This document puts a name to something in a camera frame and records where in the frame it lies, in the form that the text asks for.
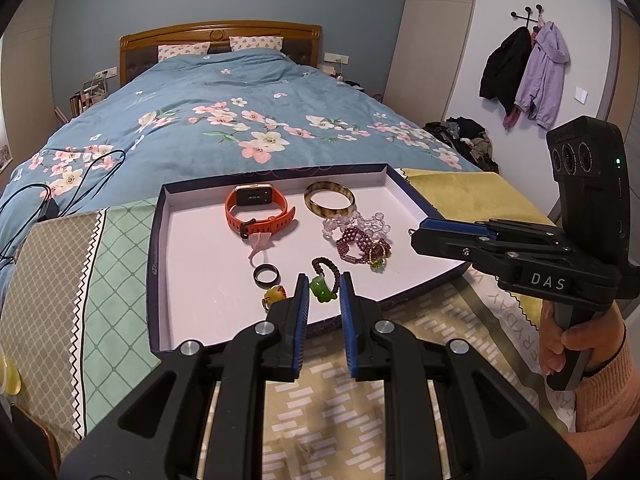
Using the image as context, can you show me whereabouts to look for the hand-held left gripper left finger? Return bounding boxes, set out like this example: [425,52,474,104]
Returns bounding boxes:
[59,275,310,480]

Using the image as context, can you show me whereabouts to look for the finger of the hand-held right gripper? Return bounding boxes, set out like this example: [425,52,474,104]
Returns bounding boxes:
[411,227,568,286]
[422,219,574,252]

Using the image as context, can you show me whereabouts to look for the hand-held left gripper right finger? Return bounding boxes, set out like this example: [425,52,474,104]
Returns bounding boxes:
[341,280,587,480]

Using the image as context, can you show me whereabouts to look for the brown bracelet with green pendant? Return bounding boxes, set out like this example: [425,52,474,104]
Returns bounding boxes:
[310,256,343,305]

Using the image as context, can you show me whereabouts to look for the yellow orange ring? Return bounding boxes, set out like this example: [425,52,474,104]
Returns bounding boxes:
[260,284,287,311]

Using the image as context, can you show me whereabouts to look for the black ring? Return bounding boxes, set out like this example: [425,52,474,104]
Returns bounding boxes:
[252,264,281,287]

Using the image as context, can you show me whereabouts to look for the clear crystal bead bracelet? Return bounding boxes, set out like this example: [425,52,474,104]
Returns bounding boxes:
[321,211,393,243]

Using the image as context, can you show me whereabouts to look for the pink pendant bracelet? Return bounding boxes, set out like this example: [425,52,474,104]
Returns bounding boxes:
[247,230,276,261]

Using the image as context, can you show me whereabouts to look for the dark red beaded bracelet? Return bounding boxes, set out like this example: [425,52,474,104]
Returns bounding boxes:
[335,226,393,273]

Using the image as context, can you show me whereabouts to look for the navy box lid tray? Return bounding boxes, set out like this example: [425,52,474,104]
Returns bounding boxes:
[147,162,473,358]

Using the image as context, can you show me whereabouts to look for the person's right forearm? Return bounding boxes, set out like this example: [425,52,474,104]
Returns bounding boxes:
[565,332,640,478]

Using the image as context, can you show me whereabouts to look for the person's right hand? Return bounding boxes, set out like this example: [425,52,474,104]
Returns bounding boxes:
[539,302,627,377]

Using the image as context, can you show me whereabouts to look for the yellow green towel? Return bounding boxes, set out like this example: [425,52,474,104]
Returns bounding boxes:
[400,167,558,306]

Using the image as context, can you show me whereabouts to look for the pile of dark clothes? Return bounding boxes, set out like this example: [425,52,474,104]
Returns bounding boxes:
[422,116,500,173]

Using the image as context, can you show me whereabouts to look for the orange smart watch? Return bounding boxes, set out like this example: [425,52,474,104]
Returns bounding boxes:
[225,183,297,241]

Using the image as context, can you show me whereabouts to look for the tortoiseshell bangle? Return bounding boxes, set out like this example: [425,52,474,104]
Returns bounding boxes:
[304,181,357,219]

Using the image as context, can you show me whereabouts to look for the purple jacket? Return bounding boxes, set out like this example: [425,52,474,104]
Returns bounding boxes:
[515,21,570,131]

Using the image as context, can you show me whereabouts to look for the black jacket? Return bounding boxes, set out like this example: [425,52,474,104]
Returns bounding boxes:
[479,26,532,116]

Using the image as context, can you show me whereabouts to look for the patterned green beige blanket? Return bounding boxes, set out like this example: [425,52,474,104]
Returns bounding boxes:
[0,195,581,480]

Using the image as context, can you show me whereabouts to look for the blue floral quilt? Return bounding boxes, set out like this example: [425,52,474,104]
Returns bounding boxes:
[0,50,481,271]

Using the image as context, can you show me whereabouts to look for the patterned white pillow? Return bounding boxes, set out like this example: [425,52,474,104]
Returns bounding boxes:
[229,35,283,52]
[158,41,212,63]

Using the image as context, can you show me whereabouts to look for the translucent yellow disc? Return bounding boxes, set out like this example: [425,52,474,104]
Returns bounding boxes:
[0,355,23,393]

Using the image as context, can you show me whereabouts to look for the cluttered bedside shelf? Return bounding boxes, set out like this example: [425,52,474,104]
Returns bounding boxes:
[55,72,121,123]

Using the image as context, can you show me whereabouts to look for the wooden bed headboard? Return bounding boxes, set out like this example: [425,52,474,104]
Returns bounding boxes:
[119,21,323,88]

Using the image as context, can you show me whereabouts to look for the black wall coat rack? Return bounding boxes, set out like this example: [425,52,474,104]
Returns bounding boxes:
[510,5,546,28]

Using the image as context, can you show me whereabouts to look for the black cable with adapter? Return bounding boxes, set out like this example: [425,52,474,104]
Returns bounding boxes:
[0,150,126,266]

